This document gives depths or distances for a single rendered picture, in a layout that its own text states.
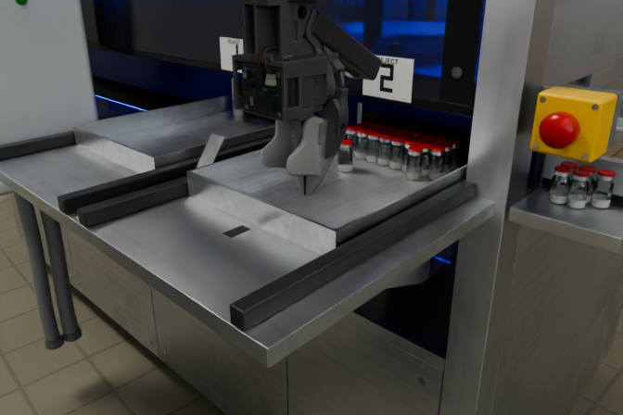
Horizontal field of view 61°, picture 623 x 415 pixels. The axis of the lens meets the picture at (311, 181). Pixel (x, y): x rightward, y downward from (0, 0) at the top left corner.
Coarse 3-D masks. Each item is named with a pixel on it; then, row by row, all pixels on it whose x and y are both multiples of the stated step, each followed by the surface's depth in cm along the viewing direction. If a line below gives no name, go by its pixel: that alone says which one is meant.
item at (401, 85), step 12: (384, 60) 75; (396, 60) 74; (408, 60) 72; (384, 72) 76; (396, 72) 74; (408, 72) 73; (372, 84) 78; (384, 84) 76; (396, 84) 75; (408, 84) 73; (384, 96) 77; (396, 96) 75; (408, 96) 74
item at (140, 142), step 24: (96, 120) 94; (120, 120) 97; (144, 120) 101; (168, 120) 105; (192, 120) 107; (216, 120) 107; (240, 120) 107; (264, 120) 107; (96, 144) 87; (120, 144) 81; (144, 144) 93; (168, 144) 93; (192, 144) 93; (240, 144) 86; (144, 168) 78
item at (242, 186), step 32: (224, 160) 74; (256, 160) 78; (352, 160) 84; (192, 192) 70; (224, 192) 65; (256, 192) 72; (288, 192) 72; (320, 192) 72; (352, 192) 72; (384, 192) 72; (416, 192) 63; (256, 224) 62; (288, 224) 58; (320, 224) 55; (352, 224) 55
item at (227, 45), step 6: (222, 42) 98; (228, 42) 97; (234, 42) 96; (240, 42) 95; (222, 48) 99; (228, 48) 98; (234, 48) 97; (240, 48) 96; (222, 54) 99; (228, 54) 98; (234, 54) 97; (222, 60) 100; (228, 60) 99; (222, 66) 100; (228, 66) 99
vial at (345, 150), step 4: (340, 148) 78; (344, 148) 78; (348, 148) 78; (340, 152) 78; (344, 152) 78; (348, 152) 78; (352, 152) 79; (340, 156) 78; (344, 156) 78; (348, 156) 78; (340, 160) 78; (344, 160) 78; (348, 160) 78; (340, 164) 79; (344, 164) 78; (348, 164) 78; (340, 168) 79; (344, 168) 79; (348, 168) 79
